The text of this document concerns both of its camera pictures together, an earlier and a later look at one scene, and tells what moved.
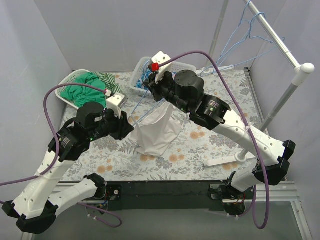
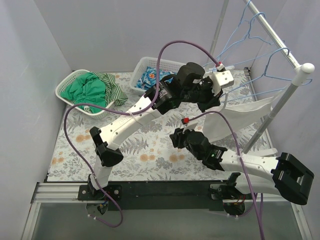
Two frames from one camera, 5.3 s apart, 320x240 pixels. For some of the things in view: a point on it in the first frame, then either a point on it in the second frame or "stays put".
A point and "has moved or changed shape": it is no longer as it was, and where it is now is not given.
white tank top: (155, 134) → (215, 125)
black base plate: (139, 195) stays put
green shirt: (79, 95) stays put
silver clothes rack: (299, 69) stays put
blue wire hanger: (142, 101) has moved or changed shape
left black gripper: (124, 127) → (210, 100)
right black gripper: (153, 83) → (177, 139)
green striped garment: (110, 81) stays put
